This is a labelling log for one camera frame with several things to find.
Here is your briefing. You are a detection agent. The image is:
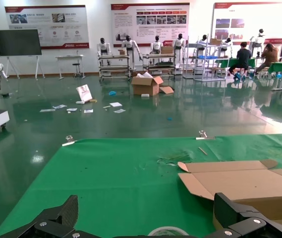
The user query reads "clear tape roll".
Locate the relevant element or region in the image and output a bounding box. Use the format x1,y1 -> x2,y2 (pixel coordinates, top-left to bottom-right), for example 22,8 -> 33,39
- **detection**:
147,226 -> 190,238

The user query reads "cardboard box with holed flap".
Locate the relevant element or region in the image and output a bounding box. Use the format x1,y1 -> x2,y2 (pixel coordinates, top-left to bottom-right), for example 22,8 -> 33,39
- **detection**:
177,159 -> 282,231

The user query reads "white black humanoid robot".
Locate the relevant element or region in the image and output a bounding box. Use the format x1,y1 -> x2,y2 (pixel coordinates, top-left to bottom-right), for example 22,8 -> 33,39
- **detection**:
172,33 -> 186,75
150,35 -> 164,55
97,37 -> 111,57
197,34 -> 210,50
249,28 -> 267,57
222,37 -> 233,52
120,35 -> 143,70

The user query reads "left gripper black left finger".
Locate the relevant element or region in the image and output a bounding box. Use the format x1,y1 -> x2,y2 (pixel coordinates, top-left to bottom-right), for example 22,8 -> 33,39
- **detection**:
0,194 -> 92,238

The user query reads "seated person in black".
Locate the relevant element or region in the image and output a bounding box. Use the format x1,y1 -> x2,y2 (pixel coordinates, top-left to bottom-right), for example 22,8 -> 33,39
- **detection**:
228,41 -> 252,80

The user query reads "seated person in brown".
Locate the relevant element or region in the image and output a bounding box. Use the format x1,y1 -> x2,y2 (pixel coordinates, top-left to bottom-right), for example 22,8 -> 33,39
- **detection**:
256,43 -> 280,74

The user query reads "clear plastic film scrap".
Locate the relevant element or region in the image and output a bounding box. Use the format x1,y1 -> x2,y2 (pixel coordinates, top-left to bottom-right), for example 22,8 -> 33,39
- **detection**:
155,150 -> 193,167

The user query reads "large open cardboard carton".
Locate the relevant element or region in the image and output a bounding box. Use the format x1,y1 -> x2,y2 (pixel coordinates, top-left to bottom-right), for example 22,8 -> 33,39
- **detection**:
130,71 -> 165,97

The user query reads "white paper bag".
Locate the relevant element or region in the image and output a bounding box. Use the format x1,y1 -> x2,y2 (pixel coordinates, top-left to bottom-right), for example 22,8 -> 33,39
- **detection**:
75,84 -> 94,104

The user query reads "grey metal frame rack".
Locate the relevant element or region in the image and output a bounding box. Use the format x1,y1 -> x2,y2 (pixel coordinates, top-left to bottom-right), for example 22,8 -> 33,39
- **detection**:
182,42 -> 228,82

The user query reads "metal binder clip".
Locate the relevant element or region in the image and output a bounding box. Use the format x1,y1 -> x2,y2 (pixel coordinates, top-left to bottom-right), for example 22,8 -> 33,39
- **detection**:
195,130 -> 216,141
61,135 -> 78,147

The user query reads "white narrow table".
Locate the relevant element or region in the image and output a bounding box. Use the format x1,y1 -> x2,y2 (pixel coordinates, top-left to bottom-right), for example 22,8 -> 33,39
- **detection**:
55,54 -> 86,80

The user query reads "metal workbench rack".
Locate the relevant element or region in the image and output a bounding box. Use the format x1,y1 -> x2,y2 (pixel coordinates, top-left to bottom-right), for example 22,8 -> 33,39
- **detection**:
98,54 -> 131,82
142,53 -> 177,77

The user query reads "white red wall info poster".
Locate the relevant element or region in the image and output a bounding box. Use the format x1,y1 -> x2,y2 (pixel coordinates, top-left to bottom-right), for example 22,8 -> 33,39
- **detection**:
110,2 -> 190,48
4,4 -> 91,50
212,1 -> 282,45

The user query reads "black display board on stand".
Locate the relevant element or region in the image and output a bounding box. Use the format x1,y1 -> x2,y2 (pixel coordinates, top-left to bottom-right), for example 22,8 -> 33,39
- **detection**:
0,29 -> 46,80

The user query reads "flat cardboard piece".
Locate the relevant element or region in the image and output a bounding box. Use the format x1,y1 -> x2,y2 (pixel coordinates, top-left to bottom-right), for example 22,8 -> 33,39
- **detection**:
159,85 -> 175,95

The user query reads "black round stool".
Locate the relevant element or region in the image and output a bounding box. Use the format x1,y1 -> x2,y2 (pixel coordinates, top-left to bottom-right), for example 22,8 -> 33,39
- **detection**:
71,62 -> 85,79

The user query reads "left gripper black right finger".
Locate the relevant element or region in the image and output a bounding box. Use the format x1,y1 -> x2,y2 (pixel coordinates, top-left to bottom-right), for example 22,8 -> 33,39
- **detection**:
205,192 -> 282,238

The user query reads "green table cloth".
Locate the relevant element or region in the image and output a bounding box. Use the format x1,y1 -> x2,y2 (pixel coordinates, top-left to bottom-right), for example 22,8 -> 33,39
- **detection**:
0,133 -> 282,238

